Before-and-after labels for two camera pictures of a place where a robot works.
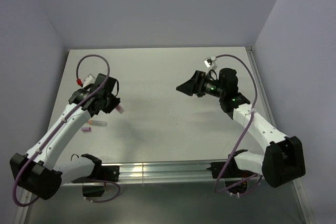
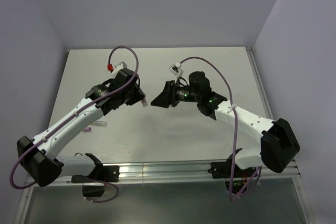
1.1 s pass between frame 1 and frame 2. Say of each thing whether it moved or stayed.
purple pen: moved
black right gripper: moved
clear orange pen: stayed
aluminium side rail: stayed
